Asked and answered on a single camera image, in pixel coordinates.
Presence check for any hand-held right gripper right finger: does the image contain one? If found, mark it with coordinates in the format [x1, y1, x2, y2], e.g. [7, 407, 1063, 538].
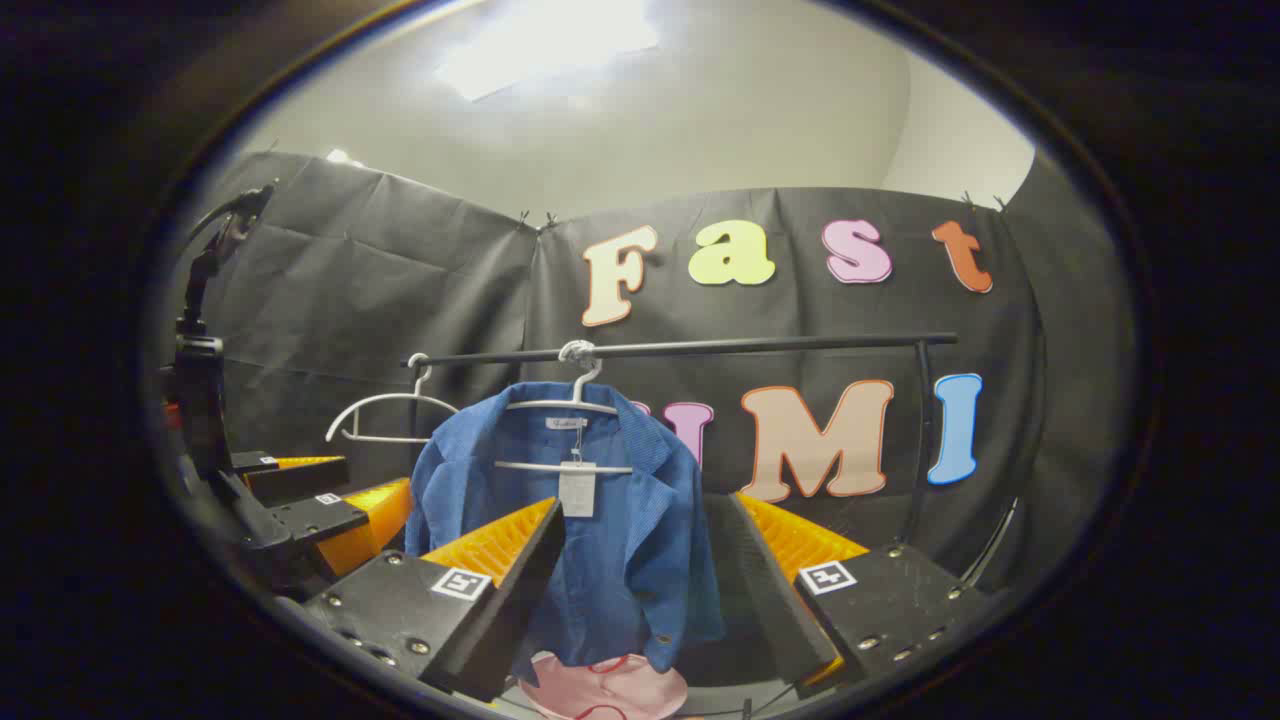
[703, 490, 991, 701]

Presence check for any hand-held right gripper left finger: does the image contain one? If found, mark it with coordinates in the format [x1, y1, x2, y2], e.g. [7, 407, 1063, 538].
[300, 497, 566, 704]

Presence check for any blue corduroy jacket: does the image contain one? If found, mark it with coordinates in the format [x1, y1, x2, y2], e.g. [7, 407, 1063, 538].
[405, 380, 726, 673]

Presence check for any pink laundry hamper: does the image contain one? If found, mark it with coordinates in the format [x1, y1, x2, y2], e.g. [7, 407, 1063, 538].
[520, 650, 691, 720]

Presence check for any white clothes hanger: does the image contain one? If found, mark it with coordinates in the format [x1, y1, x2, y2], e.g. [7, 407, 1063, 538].
[493, 340, 636, 476]
[325, 352, 461, 446]

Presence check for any black clothes rack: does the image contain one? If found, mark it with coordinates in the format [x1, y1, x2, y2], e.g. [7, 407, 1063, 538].
[400, 333, 961, 551]

